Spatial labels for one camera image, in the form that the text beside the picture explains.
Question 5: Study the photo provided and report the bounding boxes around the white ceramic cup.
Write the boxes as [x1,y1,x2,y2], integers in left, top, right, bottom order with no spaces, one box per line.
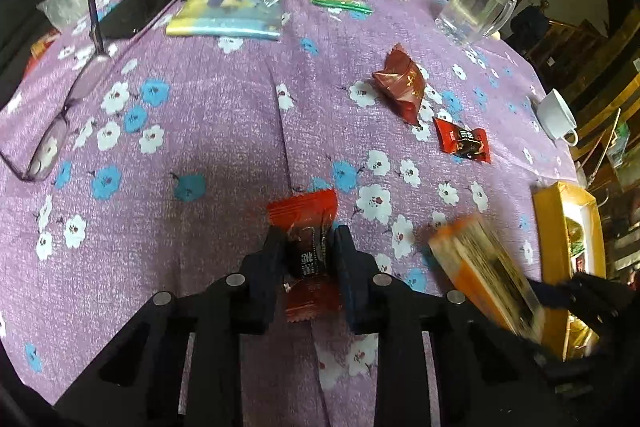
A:
[535,88,580,146]

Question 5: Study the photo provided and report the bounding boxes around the dark red snack packet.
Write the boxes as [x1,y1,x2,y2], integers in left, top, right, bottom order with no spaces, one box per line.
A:
[371,43,426,126]

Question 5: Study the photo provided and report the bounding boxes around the purple frame eyeglasses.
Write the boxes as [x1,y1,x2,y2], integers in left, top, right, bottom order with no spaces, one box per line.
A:
[0,0,113,182]

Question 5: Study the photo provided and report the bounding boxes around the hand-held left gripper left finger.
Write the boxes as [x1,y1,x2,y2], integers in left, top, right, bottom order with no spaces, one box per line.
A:
[52,225,288,427]

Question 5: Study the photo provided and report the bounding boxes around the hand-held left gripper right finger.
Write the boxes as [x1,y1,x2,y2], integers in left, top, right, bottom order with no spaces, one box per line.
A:
[332,225,571,427]

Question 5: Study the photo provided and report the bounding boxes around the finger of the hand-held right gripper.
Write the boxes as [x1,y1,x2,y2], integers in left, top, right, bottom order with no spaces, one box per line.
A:
[527,272,626,338]

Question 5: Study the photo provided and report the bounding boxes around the clear glass mug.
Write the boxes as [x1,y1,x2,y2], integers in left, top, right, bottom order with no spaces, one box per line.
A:
[435,0,518,45]

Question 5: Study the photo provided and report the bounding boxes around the clear biscuit packet black label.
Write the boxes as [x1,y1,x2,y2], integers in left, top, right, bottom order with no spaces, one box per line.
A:
[428,212,547,344]

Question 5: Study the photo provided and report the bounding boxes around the dark red black candy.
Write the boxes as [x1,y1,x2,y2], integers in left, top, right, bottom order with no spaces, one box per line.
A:
[432,117,492,164]

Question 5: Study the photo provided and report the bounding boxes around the wooden stair railing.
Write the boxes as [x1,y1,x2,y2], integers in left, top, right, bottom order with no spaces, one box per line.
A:
[530,19,601,72]

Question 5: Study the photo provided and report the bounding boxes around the black smartphone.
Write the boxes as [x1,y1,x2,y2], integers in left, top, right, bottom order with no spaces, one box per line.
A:
[97,0,188,40]

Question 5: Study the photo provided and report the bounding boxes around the black chair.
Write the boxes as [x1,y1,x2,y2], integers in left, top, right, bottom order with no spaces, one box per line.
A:
[0,0,113,108]

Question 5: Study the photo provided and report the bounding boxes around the dark standing figure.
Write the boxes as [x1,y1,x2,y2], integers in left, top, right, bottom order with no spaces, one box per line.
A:
[510,0,551,52]

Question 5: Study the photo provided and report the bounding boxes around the green pen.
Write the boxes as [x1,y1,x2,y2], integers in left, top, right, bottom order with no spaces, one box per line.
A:
[312,0,373,14]

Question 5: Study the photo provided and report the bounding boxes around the red candy black label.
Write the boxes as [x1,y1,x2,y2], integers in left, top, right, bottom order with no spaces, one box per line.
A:
[266,188,346,323]

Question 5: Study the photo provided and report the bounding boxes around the white box yellow tape rim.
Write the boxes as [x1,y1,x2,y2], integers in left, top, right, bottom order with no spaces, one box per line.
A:
[531,181,607,360]

